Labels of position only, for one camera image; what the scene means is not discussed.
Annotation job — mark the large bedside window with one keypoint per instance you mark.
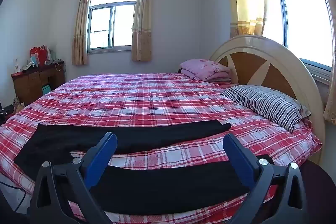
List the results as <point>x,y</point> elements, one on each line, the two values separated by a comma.
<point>302,16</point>

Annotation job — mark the beige patterned curtain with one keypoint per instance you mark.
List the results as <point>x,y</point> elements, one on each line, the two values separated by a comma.
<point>143,24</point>
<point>80,29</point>

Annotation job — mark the red plaid bed blanket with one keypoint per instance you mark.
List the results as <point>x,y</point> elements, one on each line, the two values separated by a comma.
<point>136,100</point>

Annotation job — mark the black pants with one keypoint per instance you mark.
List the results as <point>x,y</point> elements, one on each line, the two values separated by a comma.
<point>162,187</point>

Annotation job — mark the cream and wood headboard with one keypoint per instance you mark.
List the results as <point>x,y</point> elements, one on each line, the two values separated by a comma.
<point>265,45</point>

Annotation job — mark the brown wooden desk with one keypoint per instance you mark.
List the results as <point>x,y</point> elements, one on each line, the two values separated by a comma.
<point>26,85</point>

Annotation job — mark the pink pillow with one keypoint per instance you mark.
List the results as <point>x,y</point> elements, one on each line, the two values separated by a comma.
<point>204,69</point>

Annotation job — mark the teal box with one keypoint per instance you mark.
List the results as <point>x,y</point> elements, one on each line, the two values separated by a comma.
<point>46,89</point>

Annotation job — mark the small sliding window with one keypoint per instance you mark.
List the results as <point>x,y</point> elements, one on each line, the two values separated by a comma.
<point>113,24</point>

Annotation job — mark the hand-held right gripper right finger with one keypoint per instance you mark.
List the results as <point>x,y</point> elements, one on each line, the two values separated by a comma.
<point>240,161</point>

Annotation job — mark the beige curtain edge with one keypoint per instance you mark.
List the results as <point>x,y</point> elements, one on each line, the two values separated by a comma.
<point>331,103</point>

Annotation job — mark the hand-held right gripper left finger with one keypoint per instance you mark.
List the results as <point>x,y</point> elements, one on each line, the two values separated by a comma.
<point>101,161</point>

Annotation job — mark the striped pillow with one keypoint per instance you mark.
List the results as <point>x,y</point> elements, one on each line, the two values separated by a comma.
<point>265,103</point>

